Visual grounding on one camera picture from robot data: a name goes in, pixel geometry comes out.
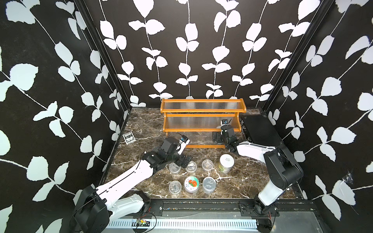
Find red tomato seed jar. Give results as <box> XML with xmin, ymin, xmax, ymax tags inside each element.
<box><xmin>184</xmin><ymin>176</ymin><xmax>200</xmax><ymax>194</ymax></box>

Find small green circuit board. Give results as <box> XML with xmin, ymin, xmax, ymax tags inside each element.
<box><xmin>134</xmin><ymin>219</ymin><xmax>151</xmax><ymax>228</ymax></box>

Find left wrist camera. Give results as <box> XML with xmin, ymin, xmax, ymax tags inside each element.
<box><xmin>176</xmin><ymin>135</ymin><xmax>190</xmax><ymax>155</ymax></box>

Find green vegetable tin can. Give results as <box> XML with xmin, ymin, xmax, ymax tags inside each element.
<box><xmin>202</xmin><ymin>177</ymin><xmax>217</xmax><ymax>194</ymax></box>

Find clear jar purple seeds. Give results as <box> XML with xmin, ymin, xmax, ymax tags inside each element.
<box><xmin>169</xmin><ymin>163</ymin><xmax>181</xmax><ymax>174</ymax></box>

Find black flat case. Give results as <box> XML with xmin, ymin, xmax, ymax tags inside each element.
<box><xmin>240</xmin><ymin>115</ymin><xmax>283</xmax><ymax>147</ymax></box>

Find small clear seed jar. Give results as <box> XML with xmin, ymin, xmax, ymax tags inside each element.
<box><xmin>169</xmin><ymin>181</ymin><xmax>182</xmax><ymax>195</ymax></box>

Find white slotted cable duct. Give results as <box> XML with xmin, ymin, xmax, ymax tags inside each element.
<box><xmin>107</xmin><ymin>218</ymin><xmax>257</xmax><ymax>231</ymax></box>

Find orange three-tier shelf rack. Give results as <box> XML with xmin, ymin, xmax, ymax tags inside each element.
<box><xmin>160</xmin><ymin>99</ymin><xmax>247</xmax><ymax>148</ymax></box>

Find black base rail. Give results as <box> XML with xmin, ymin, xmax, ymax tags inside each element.
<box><xmin>144</xmin><ymin>199</ymin><xmax>318</xmax><ymax>218</ymax></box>

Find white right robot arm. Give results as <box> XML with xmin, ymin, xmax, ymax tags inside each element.
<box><xmin>216</xmin><ymin>119</ymin><xmax>304</xmax><ymax>216</ymax></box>

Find clear jar yellow label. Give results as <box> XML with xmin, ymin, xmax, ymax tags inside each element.
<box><xmin>186</xmin><ymin>161</ymin><xmax>198</xmax><ymax>174</ymax></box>

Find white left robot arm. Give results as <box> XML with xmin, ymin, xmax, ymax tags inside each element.
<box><xmin>69</xmin><ymin>135</ymin><xmax>191</xmax><ymax>233</ymax></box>

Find white green label jar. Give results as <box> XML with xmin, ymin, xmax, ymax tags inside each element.
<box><xmin>218</xmin><ymin>154</ymin><xmax>235</xmax><ymax>174</ymax></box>

